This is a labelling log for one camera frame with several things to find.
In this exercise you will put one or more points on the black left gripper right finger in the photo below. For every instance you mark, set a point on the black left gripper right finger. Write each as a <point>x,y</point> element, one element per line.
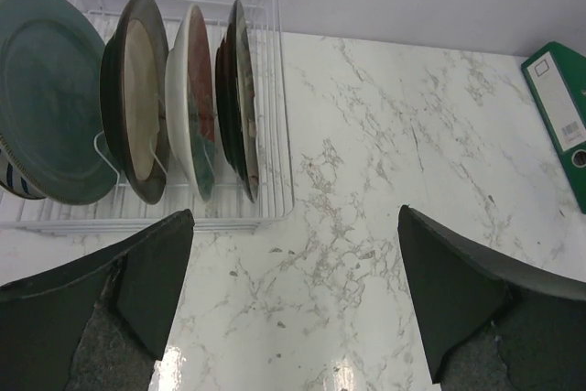
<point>488,321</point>

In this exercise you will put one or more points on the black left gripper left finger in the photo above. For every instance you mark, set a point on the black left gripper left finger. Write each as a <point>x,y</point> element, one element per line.
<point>99,322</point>

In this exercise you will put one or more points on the white blue striped plate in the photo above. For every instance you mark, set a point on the white blue striped plate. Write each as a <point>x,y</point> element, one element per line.
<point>19,175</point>

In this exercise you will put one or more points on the teal green plate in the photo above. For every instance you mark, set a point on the teal green plate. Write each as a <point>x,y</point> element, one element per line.
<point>50,111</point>

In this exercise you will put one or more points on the red and teal floral plate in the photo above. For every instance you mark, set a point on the red and teal floral plate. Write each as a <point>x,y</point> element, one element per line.
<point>189,104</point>

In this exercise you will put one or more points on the brown rimmed cream plate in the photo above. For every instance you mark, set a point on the brown rimmed cream plate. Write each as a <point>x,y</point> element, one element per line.
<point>132,98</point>

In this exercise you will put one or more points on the dark patterned rim plate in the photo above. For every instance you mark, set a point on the dark patterned rim plate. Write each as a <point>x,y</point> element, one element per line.
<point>235,101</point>

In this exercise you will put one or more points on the green ring binder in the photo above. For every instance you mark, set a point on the green ring binder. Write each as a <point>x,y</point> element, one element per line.
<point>555,76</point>

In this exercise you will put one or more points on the white wire dish rack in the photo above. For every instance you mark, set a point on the white wire dish rack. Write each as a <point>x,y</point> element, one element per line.
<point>229,209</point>

